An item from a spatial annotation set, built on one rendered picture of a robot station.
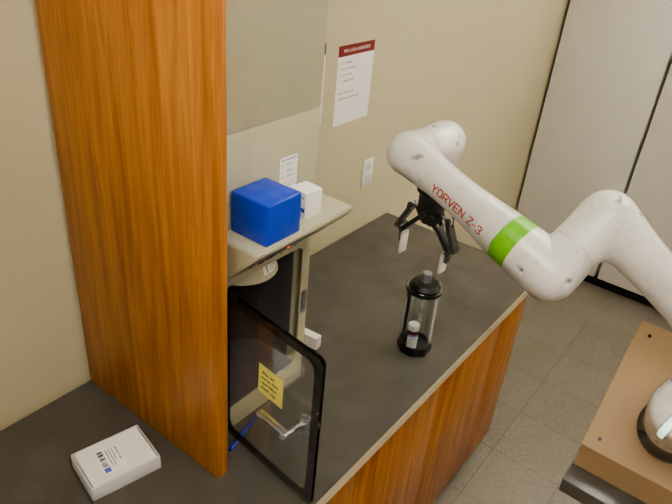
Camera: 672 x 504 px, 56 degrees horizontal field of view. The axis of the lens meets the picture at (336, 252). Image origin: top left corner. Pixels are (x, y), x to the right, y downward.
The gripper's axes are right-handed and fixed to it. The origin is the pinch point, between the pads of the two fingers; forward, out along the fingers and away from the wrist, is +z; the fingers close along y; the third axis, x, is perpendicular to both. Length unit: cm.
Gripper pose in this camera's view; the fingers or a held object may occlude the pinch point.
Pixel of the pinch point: (421, 258)
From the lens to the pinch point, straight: 177.6
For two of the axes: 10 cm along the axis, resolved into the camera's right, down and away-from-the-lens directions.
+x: -6.7, 3.4, -6.6
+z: -0.9, 8.4, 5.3
